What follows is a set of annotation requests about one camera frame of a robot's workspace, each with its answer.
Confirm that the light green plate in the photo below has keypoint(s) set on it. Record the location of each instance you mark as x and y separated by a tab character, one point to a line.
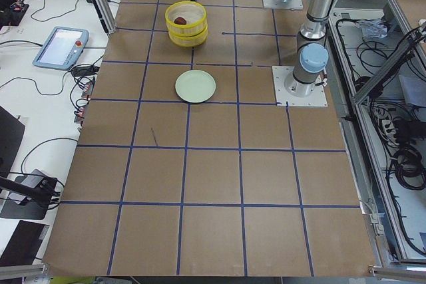
195	86

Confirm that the blue teach pendant near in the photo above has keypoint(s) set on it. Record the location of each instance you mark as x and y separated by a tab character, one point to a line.
62	49

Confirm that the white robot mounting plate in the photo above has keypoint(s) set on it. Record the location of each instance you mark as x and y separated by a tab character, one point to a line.
316	97

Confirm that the brown bun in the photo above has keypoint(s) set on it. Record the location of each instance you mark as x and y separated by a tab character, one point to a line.
180	21

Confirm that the black laptop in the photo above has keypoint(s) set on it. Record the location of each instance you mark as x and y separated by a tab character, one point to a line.
12	132

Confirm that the black power adapter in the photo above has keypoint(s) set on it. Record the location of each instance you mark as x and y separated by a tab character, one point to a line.
84	70

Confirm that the black camera arm mount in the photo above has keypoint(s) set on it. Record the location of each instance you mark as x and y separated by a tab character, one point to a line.
41	196

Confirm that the yellow bamboo steamer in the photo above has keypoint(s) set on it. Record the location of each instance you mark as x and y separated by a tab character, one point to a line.
194	13
192	41

